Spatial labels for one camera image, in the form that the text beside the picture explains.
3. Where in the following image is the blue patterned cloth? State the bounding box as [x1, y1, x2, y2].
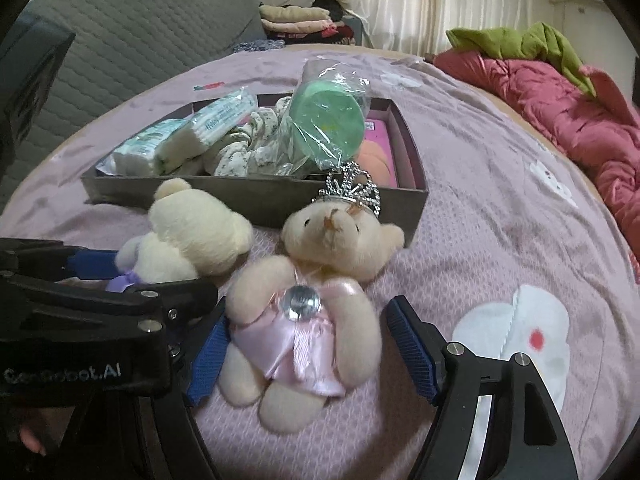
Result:
[232, 37, 286, 56]

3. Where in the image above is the shallow grey cardboard box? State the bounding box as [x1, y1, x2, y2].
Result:
[80, 92, 430, 251]

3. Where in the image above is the teddy bear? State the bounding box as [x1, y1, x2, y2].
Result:
[217, 200, 406, 433]
[114, 177, 255, 293]

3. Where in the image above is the green tissue packet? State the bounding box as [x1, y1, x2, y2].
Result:
[185, 87, 258, 153]
[102, 120, 211, 176]

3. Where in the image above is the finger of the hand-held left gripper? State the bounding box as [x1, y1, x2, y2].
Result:
[0, 237, 122, 281]
[0, 270, 219, 333]

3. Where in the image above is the small silver tiara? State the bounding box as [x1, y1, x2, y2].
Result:
[312, 160, 383, 218]

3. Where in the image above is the pink comforter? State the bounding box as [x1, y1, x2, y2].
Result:
[432, 52, 640, 241]

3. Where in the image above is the person's left hand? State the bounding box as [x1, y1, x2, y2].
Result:
[17, 420, 51, 458]

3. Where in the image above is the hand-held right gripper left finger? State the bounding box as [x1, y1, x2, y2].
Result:
[132, 302, 231, 480]

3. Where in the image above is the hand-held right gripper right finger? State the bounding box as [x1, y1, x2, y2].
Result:
[384, 295, 581, 480]

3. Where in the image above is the cream curtain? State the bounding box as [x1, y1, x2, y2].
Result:
[340, 0, 566, 58]

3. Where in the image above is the green sponge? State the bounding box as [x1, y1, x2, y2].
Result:
[272, 57, 373, 178]

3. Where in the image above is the green blanket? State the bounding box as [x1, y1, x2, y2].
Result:
[445, 22, 598, 98]

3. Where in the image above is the grey quilted headboard cover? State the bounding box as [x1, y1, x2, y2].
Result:
[0, 0, 266, 211]

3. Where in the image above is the stack of folded clothes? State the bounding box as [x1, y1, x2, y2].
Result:
[259, 4, 358, 43]

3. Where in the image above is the white floral scrunchie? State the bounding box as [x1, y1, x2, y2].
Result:
[202, 95, 296, 178]

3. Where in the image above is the pink book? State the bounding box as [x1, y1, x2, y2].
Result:
[362, 117, 401, 188]

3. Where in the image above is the black garment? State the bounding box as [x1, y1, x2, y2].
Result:
[312, 0, 346, 21]

